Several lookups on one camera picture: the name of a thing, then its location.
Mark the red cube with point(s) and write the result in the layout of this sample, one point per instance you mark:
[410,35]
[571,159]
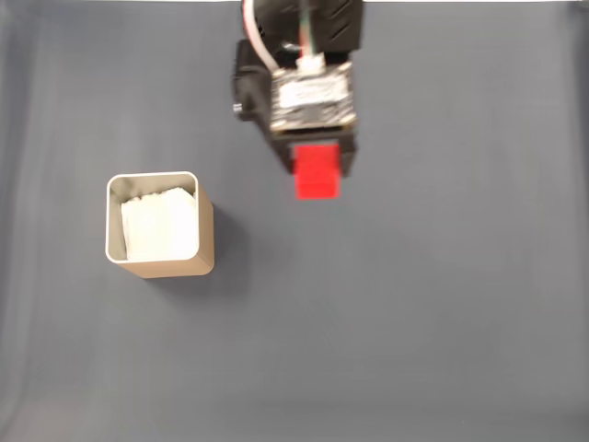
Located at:
[317,179]

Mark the tan square box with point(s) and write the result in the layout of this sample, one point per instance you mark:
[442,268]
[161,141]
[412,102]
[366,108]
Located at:
[175,269]

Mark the white tissue paper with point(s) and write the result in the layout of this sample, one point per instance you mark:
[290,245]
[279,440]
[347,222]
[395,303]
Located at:
[158,225]

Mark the bare circuit board camera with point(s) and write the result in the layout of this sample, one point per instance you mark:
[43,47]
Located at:
[313,96]

